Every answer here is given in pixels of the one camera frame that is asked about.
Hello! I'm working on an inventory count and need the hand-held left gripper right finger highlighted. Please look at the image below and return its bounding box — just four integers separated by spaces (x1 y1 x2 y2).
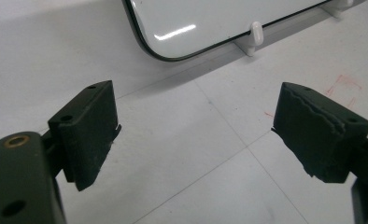
271 81 368 184

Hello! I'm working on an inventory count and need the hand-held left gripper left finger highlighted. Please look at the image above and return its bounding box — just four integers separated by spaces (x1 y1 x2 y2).
41 79 122 192

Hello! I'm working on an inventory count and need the white plastic board stand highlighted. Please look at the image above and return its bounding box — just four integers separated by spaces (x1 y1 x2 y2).
234 21 264 58
319 0 356 19

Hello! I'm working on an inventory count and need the white board with black rim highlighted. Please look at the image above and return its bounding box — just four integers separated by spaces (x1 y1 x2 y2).
121 0 333 63

